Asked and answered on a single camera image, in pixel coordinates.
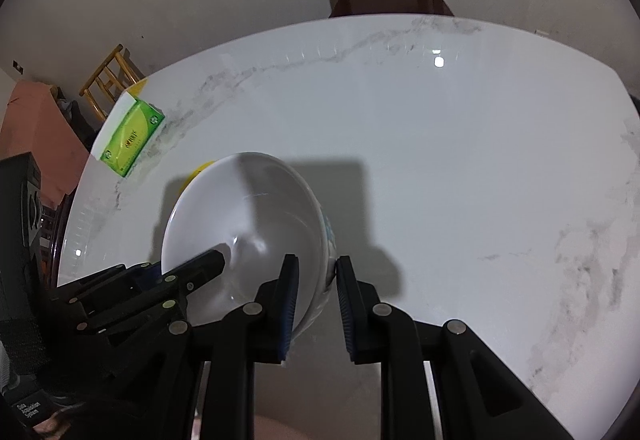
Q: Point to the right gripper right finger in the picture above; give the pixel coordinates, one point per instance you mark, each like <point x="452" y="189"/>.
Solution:
<point x="356" y="299"/>

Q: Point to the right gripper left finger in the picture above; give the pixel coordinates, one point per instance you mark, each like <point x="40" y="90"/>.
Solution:
<point x="287" y="290"/>

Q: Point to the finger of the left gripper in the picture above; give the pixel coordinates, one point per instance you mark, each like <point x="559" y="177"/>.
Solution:
<point x="179" y="282"/>
<point x="110" y="277"/>

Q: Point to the white Dog bowl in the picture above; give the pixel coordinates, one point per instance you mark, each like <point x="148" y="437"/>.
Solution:
<point x="255" y="209"/>

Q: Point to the pink bowl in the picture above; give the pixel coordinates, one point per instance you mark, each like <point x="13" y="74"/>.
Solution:
<point x="268" y="429"/>

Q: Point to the person's left hand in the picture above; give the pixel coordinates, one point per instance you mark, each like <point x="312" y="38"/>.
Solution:
<point x="59" y="424"/>

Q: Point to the yellow warning sticker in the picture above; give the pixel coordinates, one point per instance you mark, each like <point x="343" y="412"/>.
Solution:
<point x="198" y="170"/>

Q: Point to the green tissue box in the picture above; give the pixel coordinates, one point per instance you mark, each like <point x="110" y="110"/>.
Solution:
<point x="125" y="132"/>

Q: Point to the pink cloth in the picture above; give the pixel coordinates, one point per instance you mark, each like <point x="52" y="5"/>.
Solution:
<point x="33" y="123"/>

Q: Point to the bamboo chair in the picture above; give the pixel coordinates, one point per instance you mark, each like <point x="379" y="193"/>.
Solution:
<point x="116" y="74"/>

